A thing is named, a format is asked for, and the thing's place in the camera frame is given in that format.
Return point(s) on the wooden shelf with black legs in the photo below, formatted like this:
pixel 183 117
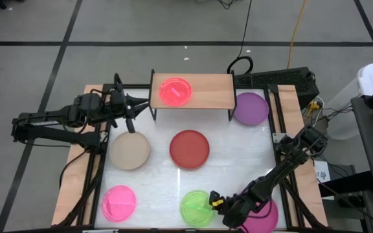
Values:
pixel 212 94

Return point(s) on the black floor box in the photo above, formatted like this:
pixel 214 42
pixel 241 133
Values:
pixel 345 181

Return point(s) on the small pink translucent plate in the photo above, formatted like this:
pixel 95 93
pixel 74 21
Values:
pixel 180 87
pixel 118 203

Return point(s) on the small green translucent plate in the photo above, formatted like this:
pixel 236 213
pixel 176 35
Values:
pixel 193 210

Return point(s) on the large beige plate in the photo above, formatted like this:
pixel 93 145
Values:
pixel 129 150

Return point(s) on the large purple plate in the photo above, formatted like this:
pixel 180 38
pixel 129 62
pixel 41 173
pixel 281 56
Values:
pixel 250 108

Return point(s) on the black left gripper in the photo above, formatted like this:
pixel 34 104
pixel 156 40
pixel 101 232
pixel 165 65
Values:
pixel 118 105

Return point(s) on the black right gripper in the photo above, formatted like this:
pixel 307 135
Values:
pixel 235 208

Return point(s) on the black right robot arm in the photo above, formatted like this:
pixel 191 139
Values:
pixel 280 171

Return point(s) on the large magenta plate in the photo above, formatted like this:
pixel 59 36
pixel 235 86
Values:
pixel 269 220

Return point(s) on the silver metal bracket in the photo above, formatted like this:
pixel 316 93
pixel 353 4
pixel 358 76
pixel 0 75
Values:
pixel 276 137

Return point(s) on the white glossy table sheet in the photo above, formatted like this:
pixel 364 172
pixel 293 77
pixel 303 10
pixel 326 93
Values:
pixel 232 155

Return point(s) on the white paper sheet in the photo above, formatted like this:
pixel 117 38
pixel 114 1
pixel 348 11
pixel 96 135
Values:
pixel 322 171

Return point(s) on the yellow gripper tag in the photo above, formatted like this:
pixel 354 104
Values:
pixel 218 203

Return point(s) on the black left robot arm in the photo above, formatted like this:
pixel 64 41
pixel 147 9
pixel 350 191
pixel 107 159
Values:
pixel 60 137

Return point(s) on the black aluminium table frame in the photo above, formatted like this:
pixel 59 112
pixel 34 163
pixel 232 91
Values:
pixel 138 86

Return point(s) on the small orange translucent plate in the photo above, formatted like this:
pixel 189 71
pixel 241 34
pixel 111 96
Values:
pixel 168 97

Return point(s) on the large red plate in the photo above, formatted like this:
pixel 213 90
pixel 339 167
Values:
pixel 189 149

